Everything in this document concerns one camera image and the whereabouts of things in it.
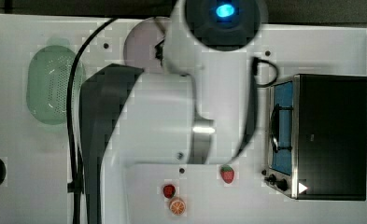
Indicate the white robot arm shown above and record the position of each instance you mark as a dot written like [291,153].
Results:
[201,108]

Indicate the black toy oven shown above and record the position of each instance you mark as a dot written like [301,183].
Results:
[317,144]

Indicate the large felt strawberry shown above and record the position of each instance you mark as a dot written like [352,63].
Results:
[227,174]

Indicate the pink round plate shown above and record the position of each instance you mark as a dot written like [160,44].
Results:
[143,45]

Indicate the small red strawberry toy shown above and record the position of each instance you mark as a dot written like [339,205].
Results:
[169,191]

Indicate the orange slice toy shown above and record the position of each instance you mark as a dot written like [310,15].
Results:
[177,206]

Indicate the green perforated basket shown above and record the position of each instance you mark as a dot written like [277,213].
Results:
[48,77]

